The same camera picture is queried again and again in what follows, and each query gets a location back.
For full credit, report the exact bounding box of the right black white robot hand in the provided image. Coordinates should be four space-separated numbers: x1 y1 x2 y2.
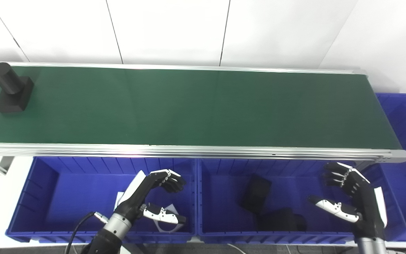
308 162 388 242

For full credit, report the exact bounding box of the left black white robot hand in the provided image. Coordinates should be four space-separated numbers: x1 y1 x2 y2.
114 169 187 226

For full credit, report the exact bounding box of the black block with cylinder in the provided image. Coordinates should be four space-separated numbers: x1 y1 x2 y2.
242 175 272 214
258 207 307 232
0 62 34 113

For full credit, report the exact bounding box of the blue bin with white parts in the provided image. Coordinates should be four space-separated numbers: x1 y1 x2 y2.
6 156 198 244

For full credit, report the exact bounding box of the green conveyor belt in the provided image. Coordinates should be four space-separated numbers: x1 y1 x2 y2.
0 61 406 163
0 65 402 149

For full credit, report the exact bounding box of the blue bin with black parts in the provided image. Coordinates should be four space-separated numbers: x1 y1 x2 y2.
197 159 376 244

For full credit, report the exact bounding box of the white square with round hole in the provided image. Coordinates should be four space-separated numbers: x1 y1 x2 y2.
154 204 184 233
114 190 126 208

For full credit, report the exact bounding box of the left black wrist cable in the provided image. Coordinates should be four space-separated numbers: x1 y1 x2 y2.
64 211 109 254

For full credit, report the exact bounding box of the white floor cable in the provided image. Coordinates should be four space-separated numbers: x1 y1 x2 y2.
227 243 246 254

